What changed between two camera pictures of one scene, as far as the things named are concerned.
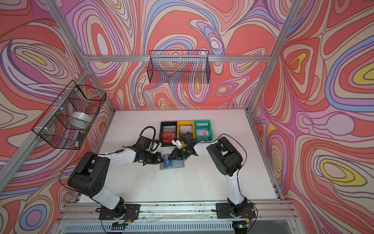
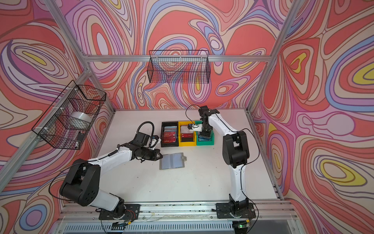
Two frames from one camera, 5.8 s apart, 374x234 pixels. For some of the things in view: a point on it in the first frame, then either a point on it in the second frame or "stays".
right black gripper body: x=183 y=152 to x=206 y=126
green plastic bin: x=203 y=131 stays
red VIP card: x=168 y=136 stays
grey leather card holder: x=168 y=164 stays
